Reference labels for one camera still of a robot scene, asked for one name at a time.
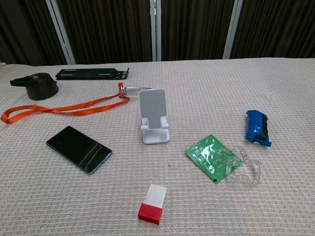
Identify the black smartphone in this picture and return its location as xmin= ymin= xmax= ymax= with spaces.
xmin=45 ymin=125 xmax=113 ymax=175

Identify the white phone stand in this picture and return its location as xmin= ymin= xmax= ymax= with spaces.
xmin=138 ymin=88 xmax=170 ymax=145

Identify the black bracket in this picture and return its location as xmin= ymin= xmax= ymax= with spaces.
xmin=54 ymin=68 xmax=130 ymax=81

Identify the clear badge holder with clip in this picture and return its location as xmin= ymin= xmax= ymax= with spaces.
xmin=122 ymin=86 xmax=152 ymax=98

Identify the green foil packet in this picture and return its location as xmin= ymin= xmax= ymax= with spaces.
xmin=185 ymin=134 xmax=244 ymax=184

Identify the beige woven tablecloth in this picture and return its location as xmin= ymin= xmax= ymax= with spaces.
xmin=0 ymin=58 xmax=315 ymax=236

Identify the red and white box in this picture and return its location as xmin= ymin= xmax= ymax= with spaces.
xmin=137 ymin=183 xmax=167 ymax=225

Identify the blue wrapped packet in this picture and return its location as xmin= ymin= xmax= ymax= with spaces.
xmin=245 ymin=110 xmax=273 ymax=148

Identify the dark pleated curtain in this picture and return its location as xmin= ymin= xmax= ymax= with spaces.
xmin=0 ymin=0 xmax=315 ymax=66

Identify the clear plastic clip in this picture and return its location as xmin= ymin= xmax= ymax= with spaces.
xmin=225 ymin=146 xmax=262 ymax=188

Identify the orange lanyard strap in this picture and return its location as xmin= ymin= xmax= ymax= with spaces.
xmin=0 ymin=82 xmax=130 ymax=125

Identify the white metal frame post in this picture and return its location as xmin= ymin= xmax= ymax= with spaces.
xmin=45 ymin=0 xmax=76 ymax=65
xmin=149 ymin=0 xmax=162 ymax=62
xmin=222 ymin=0 xmax=244 ymax=59

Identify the black bottle lid with handle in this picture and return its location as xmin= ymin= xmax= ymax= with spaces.
xmin=9 ymin=73 xmax=59 ymax=101

